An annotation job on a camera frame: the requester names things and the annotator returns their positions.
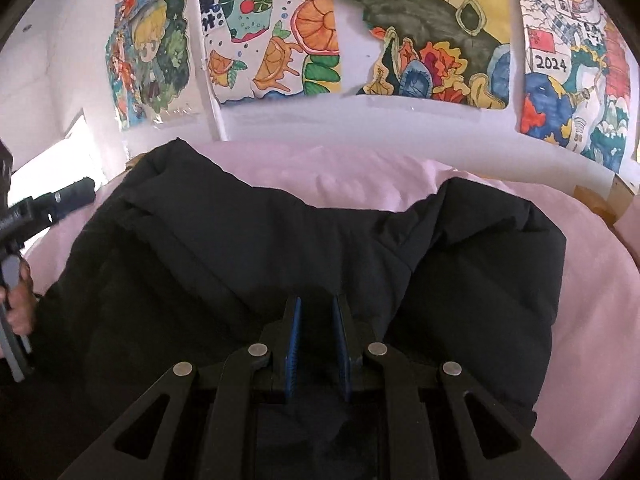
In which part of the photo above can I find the anime character drawing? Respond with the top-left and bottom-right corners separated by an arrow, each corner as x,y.
105,0 -> 201,131

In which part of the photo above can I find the wooden bed frame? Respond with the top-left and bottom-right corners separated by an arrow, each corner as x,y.
573,174 -> 639,228

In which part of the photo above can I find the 2024 dragon drawing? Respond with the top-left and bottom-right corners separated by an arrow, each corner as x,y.
518,0 -> 632,174

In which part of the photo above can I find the black hill flower drawing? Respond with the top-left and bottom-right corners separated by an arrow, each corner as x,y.
350,0 -> 511,110

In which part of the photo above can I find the black puffer jacket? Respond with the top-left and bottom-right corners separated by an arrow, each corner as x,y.
1,140 -> 565,479

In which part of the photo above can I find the person left hand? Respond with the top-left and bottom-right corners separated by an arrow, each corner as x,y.
1,260 -> 38,336

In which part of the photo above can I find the fruit juice drawing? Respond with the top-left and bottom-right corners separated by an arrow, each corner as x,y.
198,0 -> 342,105

